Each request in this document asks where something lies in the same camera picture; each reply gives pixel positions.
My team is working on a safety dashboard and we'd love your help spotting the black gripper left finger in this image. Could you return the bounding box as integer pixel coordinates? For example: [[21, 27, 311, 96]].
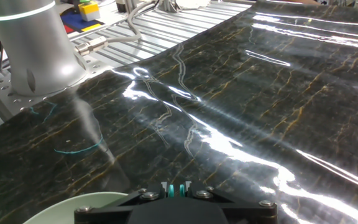
[[74, 181, 168, 224]]

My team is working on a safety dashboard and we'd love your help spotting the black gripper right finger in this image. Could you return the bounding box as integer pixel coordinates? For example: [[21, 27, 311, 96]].
[[185, 181, 278, 224]]

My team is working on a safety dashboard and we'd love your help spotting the pale green round plate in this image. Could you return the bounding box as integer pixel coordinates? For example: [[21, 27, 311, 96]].
[[22, 191, 129, 224]]

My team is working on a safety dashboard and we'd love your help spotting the dark marble pattern mat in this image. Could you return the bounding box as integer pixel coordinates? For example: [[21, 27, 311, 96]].
[[0, 0, 358, 224]]

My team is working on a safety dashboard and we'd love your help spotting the yellow button box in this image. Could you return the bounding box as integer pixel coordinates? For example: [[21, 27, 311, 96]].
[[78, 0, 101, 22]]

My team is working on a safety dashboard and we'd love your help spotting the thick grey robot cable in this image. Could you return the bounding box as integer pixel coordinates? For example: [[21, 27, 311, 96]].
[[75, 0, 158, 57]]

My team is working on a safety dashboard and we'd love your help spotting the aluminium frame rail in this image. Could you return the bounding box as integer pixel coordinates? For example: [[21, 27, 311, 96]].
[[159, 0, 180, 13]]

